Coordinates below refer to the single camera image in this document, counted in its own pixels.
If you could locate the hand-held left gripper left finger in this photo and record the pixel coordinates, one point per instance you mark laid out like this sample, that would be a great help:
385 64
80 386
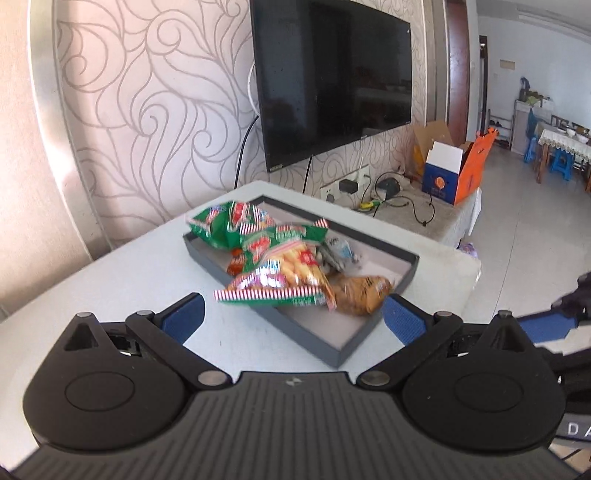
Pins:
184 314

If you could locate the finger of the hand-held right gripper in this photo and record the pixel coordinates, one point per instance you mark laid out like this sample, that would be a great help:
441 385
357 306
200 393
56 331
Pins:
549 325
582 300

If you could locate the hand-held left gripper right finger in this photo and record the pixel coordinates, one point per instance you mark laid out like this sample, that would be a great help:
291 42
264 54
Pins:
406 319

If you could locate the round pastry clear packet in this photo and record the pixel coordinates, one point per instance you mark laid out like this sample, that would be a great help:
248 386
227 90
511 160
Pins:
360 294

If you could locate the grey shallow box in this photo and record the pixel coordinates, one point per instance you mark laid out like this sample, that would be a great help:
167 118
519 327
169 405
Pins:
332 333

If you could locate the clear bag of dark nuts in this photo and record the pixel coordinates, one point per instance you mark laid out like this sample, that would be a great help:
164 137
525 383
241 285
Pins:
341 251

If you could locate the green cracker bag shrimp print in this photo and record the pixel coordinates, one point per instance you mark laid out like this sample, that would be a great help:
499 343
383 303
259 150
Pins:
221 226

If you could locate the green cracker bag red badge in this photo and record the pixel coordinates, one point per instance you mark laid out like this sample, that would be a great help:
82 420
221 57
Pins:
281 272

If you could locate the purple plastic object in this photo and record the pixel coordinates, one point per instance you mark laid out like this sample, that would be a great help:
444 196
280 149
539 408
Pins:
471 250

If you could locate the light stone television stand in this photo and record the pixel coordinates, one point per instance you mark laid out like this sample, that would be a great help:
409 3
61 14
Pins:
445 224

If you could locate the yellow-green small item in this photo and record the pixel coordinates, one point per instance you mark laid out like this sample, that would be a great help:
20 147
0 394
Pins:
367 206

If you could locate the grey-black round device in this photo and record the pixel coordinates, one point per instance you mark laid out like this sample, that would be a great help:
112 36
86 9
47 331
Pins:
388 189

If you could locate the blue plastic stool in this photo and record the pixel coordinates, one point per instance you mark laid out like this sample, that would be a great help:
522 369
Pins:
531 148
561 161

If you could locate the blue and orange box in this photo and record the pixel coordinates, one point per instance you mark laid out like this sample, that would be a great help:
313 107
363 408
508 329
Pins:
443 180

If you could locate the black charger plug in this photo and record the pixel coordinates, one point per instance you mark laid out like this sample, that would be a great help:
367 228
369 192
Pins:
348 186

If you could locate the table with white tablecloth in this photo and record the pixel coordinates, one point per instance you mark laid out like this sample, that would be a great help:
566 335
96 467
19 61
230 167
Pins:
565 141

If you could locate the brown cardboard box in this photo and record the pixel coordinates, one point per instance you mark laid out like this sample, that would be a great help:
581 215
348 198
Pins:
427 138

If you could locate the white cabinet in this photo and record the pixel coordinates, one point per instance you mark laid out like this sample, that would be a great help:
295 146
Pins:
521 124

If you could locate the metal shoe rack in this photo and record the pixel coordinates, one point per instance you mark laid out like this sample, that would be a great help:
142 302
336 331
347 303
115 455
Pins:
499 129

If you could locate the white wall socket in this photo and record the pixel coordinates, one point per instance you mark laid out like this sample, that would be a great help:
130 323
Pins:
328 190

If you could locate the black wall television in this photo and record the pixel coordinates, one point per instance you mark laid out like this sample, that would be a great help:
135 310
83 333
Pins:
332 78

